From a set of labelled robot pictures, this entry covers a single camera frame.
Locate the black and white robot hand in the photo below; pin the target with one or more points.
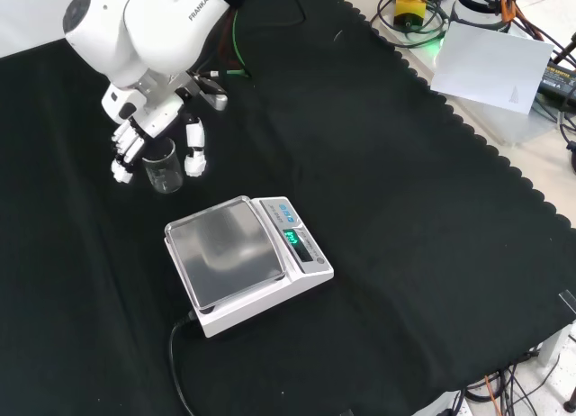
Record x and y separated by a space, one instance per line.
153 114

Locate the clear glass beaker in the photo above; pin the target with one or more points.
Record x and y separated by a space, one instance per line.
164 173

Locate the white electronic balance steel pan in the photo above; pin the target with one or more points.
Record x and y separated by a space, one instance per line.
225 249

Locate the black table cloth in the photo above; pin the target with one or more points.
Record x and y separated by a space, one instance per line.
405 209

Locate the yellow stop button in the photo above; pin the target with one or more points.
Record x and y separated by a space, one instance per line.
409 11

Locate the pale board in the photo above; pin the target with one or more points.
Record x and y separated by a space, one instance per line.
486 65

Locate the black power adapter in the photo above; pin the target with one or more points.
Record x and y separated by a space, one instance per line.
558 80

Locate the clear cloth clip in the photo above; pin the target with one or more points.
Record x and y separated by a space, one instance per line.
568 302

